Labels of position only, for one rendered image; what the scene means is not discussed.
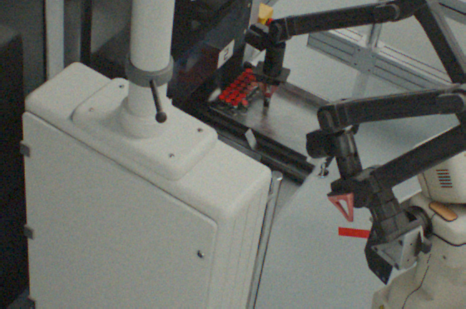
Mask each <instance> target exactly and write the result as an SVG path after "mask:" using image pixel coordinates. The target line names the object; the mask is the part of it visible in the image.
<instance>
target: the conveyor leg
mask: <svg viewBox="0 0 466 309"><path fill-rule="evenodd" d="M382 1H386V0H376V1H375V2H382ZM382 27H383V24H375V25H369V28H368V32H367V35H366V38H365V45H366V46H368V47H377V45H378V42H379V37H380V34H381V31H382ZM368 78H369V76H368V75H366V74H365V73H363V72H360V71H358V72H357V75H356V79H355V82H354V87H353V91H352V93H351V97H352V98H354V97H364V94H365V90H366V84H367V82H368Z"/></svg>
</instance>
